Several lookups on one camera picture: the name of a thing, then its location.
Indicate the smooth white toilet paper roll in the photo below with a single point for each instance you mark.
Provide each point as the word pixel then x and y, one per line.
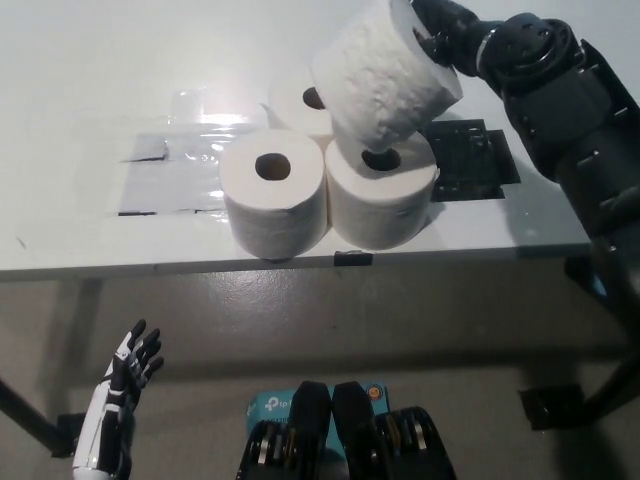
pixel 375 215
pixel 275 220
pixel 287 110

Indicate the grey glossy tape patch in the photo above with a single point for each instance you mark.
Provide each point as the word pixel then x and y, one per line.
pixel 170 175

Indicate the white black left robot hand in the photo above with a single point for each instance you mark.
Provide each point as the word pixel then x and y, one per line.
pixel 107 395

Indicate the embossed white toilet paper roll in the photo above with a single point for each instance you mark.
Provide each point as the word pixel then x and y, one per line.
pixel 380 85

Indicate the small black tape tab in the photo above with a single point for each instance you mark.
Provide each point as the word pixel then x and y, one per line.
pixel 352 258

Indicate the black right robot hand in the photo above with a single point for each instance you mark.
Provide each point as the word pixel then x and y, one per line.
pixel 450 30

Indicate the blue round object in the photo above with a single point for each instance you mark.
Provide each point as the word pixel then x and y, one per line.
pixel 595 280

